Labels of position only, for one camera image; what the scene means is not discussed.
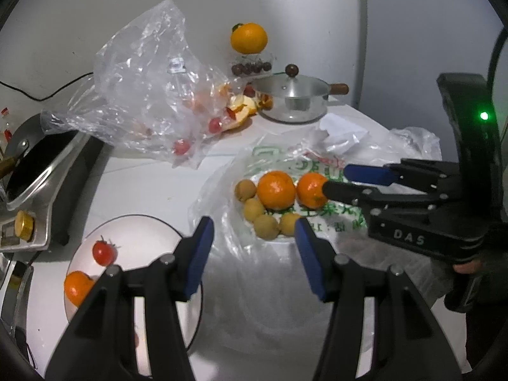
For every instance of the small steel pot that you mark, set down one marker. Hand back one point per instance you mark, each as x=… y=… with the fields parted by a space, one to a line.
x=295 y=109

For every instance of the longan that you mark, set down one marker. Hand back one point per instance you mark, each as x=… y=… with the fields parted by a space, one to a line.
x=245 y=189
x=254 y=208
x=289 y=223
x=266 y=227

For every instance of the person's right hand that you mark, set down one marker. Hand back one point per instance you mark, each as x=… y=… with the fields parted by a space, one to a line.
x=482 y=274

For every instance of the large orange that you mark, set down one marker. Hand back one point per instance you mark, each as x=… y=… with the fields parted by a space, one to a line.
x=249 y=38

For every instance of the dark wok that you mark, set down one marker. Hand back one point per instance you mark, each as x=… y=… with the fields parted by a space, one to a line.
x=35 y=158

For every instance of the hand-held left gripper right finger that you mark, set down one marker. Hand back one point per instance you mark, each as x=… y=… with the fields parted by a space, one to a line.
x=311 y=254

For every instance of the tangerine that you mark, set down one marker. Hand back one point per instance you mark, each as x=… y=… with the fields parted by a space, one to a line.
x=76 y=289
x=311 y=192
x=276 y=190

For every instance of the white paper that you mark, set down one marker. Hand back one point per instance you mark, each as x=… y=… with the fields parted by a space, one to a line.
x=343 y=131

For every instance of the white plate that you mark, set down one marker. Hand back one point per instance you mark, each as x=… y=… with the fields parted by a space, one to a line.
x=131 y=234

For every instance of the orange peel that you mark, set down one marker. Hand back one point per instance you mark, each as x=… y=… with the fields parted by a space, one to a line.
x=242 y=107

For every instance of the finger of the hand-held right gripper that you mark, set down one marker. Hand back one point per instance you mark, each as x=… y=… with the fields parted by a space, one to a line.
x=349 y=193
x=369 y=174

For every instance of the green printed plastic bag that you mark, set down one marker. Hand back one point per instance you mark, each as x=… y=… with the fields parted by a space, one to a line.
x=246 y=305

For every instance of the steel induction cooker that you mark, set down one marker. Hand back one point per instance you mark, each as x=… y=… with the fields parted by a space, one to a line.
x=59 y=210

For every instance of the red cap bottle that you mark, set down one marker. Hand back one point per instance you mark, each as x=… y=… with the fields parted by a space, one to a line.
x=5 y=133

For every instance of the pot lid with wooden knob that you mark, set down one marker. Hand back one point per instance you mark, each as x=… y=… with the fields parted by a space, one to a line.
x=291 y=85

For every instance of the clear plastic bag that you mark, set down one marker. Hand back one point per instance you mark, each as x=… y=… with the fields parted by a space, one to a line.
x=151 y=67

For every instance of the grey refrigerator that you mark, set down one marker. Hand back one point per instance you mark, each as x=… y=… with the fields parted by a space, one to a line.
x=416 y=27

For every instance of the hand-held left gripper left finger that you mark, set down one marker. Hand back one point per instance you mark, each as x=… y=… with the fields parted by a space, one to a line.
x=200 y=254

